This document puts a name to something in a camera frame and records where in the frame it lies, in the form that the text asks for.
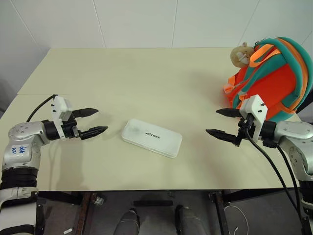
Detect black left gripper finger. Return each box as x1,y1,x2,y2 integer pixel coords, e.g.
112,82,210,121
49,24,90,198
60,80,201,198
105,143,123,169
72,107,100,119
79,126,109,141

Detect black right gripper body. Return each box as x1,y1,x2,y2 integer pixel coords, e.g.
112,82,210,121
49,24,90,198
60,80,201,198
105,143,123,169
235,114,255,148

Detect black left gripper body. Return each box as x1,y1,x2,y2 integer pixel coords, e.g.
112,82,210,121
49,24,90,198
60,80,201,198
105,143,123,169
60,114,82,141

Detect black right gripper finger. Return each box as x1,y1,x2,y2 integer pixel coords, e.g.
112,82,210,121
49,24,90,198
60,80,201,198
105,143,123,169
216,108,242,118
205,129,239,145

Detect orange and teal backpack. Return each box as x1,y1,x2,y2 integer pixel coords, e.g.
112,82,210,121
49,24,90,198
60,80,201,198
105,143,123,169
223,37,313,121

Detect white rectangular case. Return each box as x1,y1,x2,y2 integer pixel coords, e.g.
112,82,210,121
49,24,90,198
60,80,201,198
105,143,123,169
122,118,183,159

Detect grey right robot foot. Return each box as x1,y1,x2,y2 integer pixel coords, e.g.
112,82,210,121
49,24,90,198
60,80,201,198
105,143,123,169
175,204,209,235

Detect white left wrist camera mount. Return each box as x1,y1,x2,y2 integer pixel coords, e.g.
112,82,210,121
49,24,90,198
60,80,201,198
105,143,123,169
51,95,74,142

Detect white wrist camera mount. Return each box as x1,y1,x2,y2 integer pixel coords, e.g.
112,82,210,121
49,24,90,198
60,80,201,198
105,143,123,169
239,94,268,142
51,95,74,142

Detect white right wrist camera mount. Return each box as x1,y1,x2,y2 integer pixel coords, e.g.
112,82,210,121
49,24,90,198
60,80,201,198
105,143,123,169
239,94,268,142

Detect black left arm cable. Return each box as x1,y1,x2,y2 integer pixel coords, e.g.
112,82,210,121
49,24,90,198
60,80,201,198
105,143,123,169
26,94,56,122

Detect beige plush toy keychain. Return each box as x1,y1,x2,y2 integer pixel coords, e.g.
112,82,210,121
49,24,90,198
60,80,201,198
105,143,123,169
230,42,255,67

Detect white cable on floor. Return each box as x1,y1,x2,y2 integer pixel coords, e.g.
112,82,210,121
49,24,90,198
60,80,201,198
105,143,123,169
224,205,247,235

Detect black table frame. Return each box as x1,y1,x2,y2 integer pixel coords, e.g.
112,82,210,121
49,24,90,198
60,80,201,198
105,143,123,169
36,188,304,235

